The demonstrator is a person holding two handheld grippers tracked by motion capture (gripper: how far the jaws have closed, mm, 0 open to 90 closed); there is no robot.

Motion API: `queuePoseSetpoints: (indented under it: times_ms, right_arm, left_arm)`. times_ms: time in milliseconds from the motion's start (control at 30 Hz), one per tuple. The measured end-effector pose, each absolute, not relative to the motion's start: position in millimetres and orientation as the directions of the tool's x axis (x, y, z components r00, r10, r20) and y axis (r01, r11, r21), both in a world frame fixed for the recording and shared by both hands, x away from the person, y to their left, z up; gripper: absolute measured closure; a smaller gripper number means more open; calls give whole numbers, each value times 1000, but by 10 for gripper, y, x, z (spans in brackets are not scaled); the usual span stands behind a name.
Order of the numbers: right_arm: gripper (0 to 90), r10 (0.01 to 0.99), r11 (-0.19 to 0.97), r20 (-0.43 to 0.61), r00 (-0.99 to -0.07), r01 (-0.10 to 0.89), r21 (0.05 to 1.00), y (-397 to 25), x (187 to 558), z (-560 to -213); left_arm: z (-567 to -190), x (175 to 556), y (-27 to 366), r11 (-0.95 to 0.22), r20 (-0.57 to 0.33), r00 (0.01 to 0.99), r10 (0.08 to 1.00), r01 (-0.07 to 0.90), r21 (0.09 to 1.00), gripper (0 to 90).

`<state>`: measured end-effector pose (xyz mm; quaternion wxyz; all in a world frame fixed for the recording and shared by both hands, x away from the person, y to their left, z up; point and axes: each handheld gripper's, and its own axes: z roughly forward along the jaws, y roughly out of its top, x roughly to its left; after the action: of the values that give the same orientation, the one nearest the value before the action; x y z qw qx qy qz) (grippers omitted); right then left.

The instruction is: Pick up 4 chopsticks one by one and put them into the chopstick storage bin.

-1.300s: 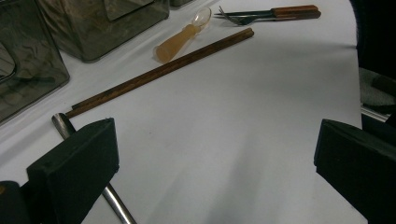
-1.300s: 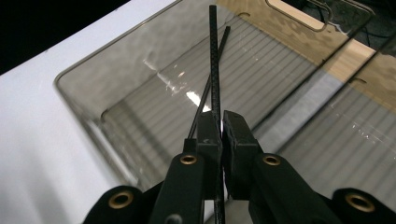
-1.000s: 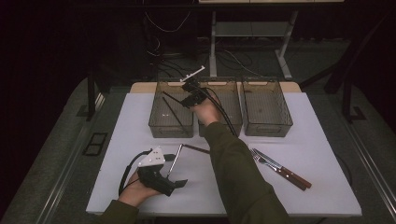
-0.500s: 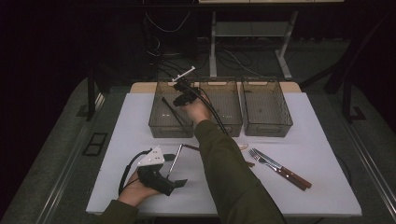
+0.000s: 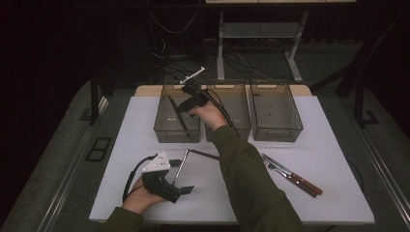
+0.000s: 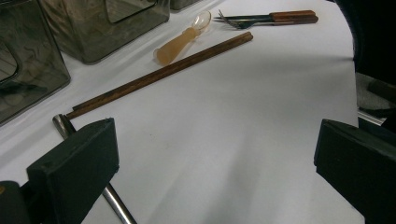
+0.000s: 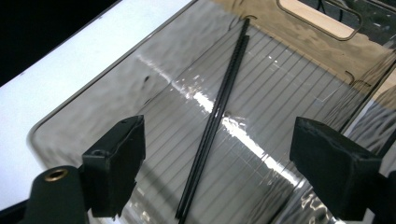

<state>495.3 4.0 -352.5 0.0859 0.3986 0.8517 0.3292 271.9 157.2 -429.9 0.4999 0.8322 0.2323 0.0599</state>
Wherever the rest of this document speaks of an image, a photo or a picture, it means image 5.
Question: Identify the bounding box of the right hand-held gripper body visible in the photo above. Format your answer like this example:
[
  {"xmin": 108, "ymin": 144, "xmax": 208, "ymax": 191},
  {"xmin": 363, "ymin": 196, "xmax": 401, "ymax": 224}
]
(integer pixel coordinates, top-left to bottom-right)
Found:
[{"xmin": 179, "ymin": 66, "xmax": 210, "ymax": 109}]

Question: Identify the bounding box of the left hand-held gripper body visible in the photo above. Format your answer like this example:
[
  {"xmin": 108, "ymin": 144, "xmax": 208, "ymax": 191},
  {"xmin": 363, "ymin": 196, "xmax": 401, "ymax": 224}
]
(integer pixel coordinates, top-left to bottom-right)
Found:
[{"xmin": 141, "ymin": 150, "xmax": 182, "ymax": 204}]

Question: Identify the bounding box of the thin metal rod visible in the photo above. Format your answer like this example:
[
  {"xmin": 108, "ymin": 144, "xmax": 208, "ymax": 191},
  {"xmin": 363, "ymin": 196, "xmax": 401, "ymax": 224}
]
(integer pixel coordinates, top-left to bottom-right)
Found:
[{"xmin": 172, "ymin": 148, "xmax": 190, "ymax": 186}]

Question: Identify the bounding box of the black chopstick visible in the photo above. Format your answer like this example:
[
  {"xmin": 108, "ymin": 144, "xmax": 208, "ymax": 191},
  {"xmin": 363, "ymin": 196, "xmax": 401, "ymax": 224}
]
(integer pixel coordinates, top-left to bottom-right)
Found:
[
  {"xmin": 169, "ymin": 96, "xmax": 191, "ymax": 138},
  {"xmin": 167, "ymin": 95, "xmax": 190, "ymax": 139}
]

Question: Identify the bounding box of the translucent grey storage bin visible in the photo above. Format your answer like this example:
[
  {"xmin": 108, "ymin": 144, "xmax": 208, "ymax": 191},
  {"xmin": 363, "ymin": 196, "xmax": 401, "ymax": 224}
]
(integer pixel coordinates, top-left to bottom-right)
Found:
[
  {"xmin": 204, "ymin": 79, "xmax": 252, "ymax": 143},
  {"xmin": 153, "ymin": 82, "xmax": 202, "ymax": 144},
  {"xmin": 249, "ymin": 79, "xmax": 305, "ymax": 143}
]

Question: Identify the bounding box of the brown wooden chopstick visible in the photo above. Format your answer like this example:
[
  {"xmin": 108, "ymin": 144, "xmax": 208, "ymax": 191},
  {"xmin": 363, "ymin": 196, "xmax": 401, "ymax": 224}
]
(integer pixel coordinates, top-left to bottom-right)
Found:
[
  {"xmin": 188, "ymin": 150, "xmax": 220, "ymax": 161},
  {"xmin": 188, "ymin": 148, "xmax": 220, "ymax": 160}
]

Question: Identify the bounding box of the wooden-handled metal fork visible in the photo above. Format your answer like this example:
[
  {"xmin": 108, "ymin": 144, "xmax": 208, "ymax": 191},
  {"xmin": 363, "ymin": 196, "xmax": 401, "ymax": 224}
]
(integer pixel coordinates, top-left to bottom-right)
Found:
[{"xmin": 263, "ymin": 159, "xmax": 319, "ymax": 198}]

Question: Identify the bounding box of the wooden-handled metal knife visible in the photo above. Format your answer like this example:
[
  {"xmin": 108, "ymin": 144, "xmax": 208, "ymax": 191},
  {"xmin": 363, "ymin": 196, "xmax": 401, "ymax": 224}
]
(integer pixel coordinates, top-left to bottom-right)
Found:
[{"xmin": 261, "ymin": 153, "xmax": 324, "ymax": 195}]

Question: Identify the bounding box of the person's right hand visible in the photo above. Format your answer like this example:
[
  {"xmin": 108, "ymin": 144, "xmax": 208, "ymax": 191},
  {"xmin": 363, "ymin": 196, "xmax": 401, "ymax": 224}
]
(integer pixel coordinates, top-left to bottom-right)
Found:
[{"xmin": 188, "ymin": 101, "xmax": 230, "ymax": 132}]

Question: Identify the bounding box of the person's left hand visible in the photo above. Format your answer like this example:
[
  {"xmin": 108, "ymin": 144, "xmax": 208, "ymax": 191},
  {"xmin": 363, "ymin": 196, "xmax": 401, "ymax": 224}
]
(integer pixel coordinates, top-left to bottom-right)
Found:
[{"xmin": 122, "ymin": 176, "xmax": 168, "ymax": 216}]

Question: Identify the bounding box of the black metal stand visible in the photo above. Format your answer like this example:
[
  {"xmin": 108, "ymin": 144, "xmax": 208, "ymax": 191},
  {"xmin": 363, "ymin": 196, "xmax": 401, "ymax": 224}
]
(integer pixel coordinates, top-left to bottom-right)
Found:
[
  {"xmin": 89, "ymin": 71, "xmax": 112, "ymax": 127},
  {"xmin": 352, "ymin": 76, "xmax": 381, "ymax": 129}
]

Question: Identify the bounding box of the white table mat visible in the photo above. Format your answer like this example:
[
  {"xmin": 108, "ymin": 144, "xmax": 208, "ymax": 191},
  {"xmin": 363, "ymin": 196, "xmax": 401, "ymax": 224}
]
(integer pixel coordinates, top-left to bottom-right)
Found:
[{"xmin": 88, "ymin": 95, "xmax": 376, "ymax": 225}]

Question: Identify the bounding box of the right hand-held gripper cable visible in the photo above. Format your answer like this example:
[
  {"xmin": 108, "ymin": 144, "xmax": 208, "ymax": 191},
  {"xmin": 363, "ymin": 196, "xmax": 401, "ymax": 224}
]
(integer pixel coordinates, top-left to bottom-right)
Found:
[{"xmin": 192, "ymin": 87, "xmax": 241, "ymax": 139}]

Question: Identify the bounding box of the hand-held gripper cable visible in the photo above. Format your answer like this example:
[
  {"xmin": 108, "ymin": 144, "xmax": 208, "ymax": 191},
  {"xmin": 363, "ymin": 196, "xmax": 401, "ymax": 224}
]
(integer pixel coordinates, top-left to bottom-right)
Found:
[
  {"xmin": 192, "ymin": 87, "xmax": 241, "ymax": 139},
  {"xmin": 122, "ymin": 154, "xmax": 158, "ymax": 203}
]

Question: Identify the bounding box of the left hand-held gripper cable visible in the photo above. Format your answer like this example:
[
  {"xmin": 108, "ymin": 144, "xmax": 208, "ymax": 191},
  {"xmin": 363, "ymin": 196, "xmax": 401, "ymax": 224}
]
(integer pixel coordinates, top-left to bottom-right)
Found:
[{"xmin": 122, "ymin": 154, "xmax": 158, "ymax": 203}]

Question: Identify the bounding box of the white metal desk frame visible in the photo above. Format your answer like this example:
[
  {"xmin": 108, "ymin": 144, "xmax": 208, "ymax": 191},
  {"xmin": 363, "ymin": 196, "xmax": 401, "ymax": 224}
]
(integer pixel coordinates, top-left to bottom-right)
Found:
[{"xmin": 205, "ymin": 0, "xmax": 357, "ymax": 84}]

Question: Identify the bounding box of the white floor cable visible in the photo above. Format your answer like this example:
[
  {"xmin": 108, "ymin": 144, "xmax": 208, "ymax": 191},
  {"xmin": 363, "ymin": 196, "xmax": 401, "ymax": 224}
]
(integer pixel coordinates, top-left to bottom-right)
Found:
[{"xmin": 225, "ymin": 49, "xmax": 275, "ymax": 81}]

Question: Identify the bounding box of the hanging black cable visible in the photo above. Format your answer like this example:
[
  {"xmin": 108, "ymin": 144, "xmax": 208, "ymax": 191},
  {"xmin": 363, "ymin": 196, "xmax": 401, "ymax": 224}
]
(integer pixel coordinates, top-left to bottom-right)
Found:
[{"xmin": 148, "ymin": 9, "xmax": 199, "ymax": 35}]

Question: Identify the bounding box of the black rectangular floor frame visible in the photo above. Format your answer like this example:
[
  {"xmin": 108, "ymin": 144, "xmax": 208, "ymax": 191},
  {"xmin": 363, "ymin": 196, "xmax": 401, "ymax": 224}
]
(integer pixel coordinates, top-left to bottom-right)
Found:
[{"xmin": 85, "ymin": 136, "xmax": 113, "ymax": 162}]

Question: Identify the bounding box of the metal floor rail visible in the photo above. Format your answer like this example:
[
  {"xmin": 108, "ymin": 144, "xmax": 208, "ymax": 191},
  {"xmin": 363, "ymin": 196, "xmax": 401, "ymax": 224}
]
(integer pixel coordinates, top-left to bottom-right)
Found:
[
  {"xmin": 37, "ymin": 96, "xmax": 109, "ymax": 232},
  {"xmin": 354, "ymin": 125, "xmax": 410, "ymax": 223}
]

